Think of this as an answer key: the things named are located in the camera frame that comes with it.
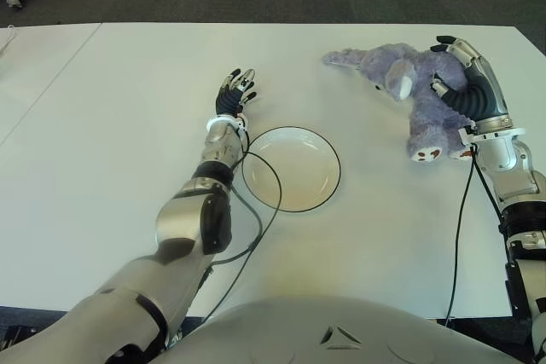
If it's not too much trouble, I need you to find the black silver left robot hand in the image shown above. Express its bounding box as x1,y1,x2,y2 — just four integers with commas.
214,67,258,120

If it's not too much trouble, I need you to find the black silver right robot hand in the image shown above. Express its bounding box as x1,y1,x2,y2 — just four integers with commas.
429,35,512,133

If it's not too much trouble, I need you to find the purple plush bunny doll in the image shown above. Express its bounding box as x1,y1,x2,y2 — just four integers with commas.
322,42,470,164

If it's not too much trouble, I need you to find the white plate with black rim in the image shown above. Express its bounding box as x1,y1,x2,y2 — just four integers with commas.
241,125,342,213

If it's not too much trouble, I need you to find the silver robot torso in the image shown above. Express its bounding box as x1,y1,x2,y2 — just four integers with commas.
148,294,528,364

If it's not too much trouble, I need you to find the short black right wrist cable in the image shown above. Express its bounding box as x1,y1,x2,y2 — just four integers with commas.
475,161,505,224

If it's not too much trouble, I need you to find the short black wrist cable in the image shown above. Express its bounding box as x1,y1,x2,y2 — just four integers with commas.
475,161,505,224
168,188,264,344

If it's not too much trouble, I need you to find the long black left wrist cable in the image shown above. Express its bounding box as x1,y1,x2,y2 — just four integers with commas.
200,136,283,325

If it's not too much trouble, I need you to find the long black wrist cable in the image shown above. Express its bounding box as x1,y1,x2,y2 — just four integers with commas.
200,136,283,325
443,154,475,327

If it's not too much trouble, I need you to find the short black left wrist cable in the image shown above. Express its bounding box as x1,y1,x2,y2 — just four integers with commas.
168,188,264,344

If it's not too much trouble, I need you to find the long black right wrist cable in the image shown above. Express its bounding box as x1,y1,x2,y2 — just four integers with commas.
443,154,475,327

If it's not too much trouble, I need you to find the thin white cable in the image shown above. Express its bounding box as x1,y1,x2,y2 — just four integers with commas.
0,26,16,58

